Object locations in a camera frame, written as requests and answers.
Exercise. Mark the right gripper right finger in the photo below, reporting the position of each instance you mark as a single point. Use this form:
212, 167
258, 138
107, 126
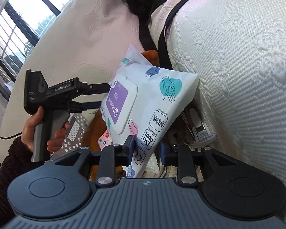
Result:
181, 158

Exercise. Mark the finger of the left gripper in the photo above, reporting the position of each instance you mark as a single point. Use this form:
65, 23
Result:
74, 106
95, 89

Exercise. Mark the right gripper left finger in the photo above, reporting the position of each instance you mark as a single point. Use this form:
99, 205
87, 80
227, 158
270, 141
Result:
112, 156

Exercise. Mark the white wet wipes pack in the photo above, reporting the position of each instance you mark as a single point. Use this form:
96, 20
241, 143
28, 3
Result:
143, 101

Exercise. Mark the dark knitted sleeve forearm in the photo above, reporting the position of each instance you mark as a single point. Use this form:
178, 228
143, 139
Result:
15, 164

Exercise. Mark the person's left hand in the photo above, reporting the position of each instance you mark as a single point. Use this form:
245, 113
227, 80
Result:
27, 137

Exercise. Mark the white perforated plastic basket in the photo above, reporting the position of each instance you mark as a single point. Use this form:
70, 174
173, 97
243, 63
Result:
72, 140

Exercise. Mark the pink orange snack bag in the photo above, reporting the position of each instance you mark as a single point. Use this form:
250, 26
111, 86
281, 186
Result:
105, 140

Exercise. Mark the brown plush toy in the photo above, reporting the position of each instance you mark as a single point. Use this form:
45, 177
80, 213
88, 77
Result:
97, 126

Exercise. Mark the black white hang tag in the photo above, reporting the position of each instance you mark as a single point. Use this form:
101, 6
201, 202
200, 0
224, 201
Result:
197, 127

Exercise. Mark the cream textured cushion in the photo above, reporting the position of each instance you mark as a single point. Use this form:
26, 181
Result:
87, 40

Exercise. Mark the black window frame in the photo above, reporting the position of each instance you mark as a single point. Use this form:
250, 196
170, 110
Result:
22, 24

